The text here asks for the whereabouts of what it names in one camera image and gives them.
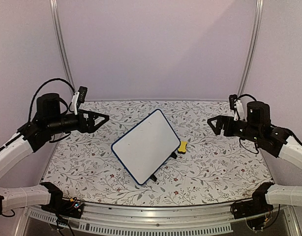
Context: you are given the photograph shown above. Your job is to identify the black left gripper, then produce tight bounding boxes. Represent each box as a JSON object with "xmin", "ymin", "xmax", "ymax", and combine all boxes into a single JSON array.
[{"xmin": 47, "ymin": 109, "xmax": 109, "ymax": 135}]

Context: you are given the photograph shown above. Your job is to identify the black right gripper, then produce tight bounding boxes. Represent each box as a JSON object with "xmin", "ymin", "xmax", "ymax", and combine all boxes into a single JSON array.
[{"xmin": 208, "ymin": 115, "xmax": 262, "ymax": 143}]

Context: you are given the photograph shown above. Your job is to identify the yellow whiteboard eraser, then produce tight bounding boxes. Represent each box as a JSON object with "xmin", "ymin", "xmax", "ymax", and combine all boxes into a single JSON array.
[{"xmin": 178, "ymin": 141, "xmax": 187, "ymax": 154}]

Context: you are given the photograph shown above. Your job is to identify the blue framed whiteboard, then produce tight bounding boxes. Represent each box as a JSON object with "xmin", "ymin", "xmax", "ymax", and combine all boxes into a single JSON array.
[{"xmin": 111, "ymin": 109, "xmax": 181, "ymax": 185}]

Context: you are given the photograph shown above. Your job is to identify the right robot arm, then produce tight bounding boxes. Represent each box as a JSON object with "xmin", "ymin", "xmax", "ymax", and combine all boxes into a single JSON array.
[{"xmin": 207, "ymin": 94, "xmax": 302, "ymax": 218}]

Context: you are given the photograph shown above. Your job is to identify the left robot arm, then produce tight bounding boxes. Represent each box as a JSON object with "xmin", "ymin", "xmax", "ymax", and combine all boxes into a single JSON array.
[{"xmin": 0, "ymin": 87, "xmax": 109, "ymax": 219}]

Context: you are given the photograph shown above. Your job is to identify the black whiteboard foot clip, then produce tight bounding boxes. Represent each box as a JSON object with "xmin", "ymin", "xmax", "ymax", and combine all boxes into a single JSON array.
[
  {"xmin": 170, "ymin": 152, "xmax": 177, "ymax": 159},
  {"xmin": 150, "ymin": 175, "xmax": 157, "ymax": 182}
]

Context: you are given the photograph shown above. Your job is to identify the floral tablecloth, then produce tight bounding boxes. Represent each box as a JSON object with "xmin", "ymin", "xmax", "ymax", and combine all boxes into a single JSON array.
[{"xmin": 42, "ymin": 101, "xmax": 272, "ymax": 207}]

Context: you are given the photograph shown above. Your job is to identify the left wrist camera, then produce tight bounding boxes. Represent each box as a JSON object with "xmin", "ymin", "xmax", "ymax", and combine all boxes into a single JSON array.
[{"xmin": 68, "ymin": 86, "xmax": 88, "ymax": 115}]

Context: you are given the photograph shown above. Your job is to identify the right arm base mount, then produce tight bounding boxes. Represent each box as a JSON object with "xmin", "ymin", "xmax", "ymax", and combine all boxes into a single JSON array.
[{"xmin": 230, "ymin": 197, "xmax": 274, "ymax": 219}]

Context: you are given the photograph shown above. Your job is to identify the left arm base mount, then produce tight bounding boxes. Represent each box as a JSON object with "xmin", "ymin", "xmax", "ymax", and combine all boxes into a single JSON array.
[{"xmin": 41, "ymin": 197, "xmax": 85, "ymax": 219}]

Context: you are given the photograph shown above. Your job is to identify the aluminium front rail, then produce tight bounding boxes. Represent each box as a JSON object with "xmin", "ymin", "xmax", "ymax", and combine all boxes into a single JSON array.
[{"xmin": 16, "ymin": 203, "xmax": 302, "ymax": 236}]

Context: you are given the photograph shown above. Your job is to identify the left metal frame post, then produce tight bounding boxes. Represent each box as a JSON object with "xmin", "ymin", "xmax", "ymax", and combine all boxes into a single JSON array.
[{"xmin": 49, "ymin": 0, "xmax": 75, "ymax": 89}]

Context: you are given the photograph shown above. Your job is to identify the metal frame post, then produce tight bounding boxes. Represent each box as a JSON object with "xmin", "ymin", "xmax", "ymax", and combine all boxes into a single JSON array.
[
  {"xmin": 238, "ymin": 0, "xmax": 264, "ymax": 96},
  {"xmin": 49, "ymin": 0, "xmax": 75, "ymax": 89}
]

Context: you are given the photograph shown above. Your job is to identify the right metal frame post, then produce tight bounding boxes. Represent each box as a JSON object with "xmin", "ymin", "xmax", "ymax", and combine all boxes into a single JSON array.
[{"xmin": 238, "ymin": 0, "xmax": 264, "ymax": 96}]

